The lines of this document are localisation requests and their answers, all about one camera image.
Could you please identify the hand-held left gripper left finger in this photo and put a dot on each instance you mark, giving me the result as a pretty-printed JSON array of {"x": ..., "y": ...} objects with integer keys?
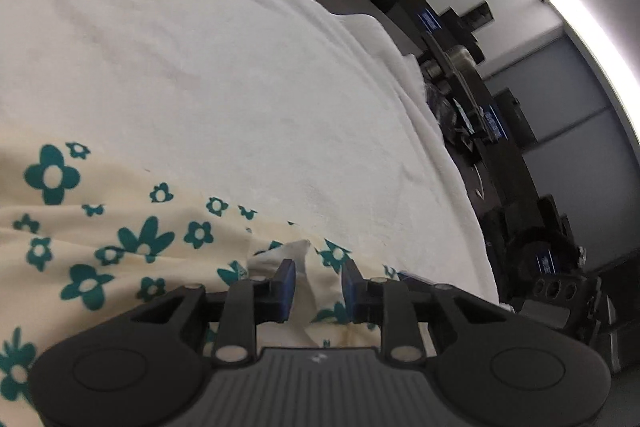
[{"x": 287, "y": 292}]

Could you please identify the cream garment with green flowers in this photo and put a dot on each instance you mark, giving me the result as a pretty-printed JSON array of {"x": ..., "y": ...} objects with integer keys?
[{"x": 100, "y": 217}]

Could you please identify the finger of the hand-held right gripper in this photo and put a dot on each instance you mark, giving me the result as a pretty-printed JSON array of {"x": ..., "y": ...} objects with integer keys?
[{"x": 414, "y": 279}]

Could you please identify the white towel blanket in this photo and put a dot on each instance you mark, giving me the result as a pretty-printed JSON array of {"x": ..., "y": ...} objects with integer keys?
[{"x": 200, "y": 57}]

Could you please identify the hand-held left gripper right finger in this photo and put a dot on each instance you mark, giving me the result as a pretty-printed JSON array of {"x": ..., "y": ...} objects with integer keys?
[{"x": 350, "y": 294}]

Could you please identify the metal cup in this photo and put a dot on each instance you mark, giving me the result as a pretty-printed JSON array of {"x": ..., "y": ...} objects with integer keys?
[{"x": 457, "y": 57}]

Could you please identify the blue desk name plate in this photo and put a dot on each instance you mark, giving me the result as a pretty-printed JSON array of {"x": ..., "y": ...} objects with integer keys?
[
  {"x": 492, "y": 122},
  {"x": 430, "y": 19},
  {"x": 545, "y": 262}
]

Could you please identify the black desk monitor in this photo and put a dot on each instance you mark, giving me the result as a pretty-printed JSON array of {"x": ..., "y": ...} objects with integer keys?
[{"x": 472, "y": 19}]

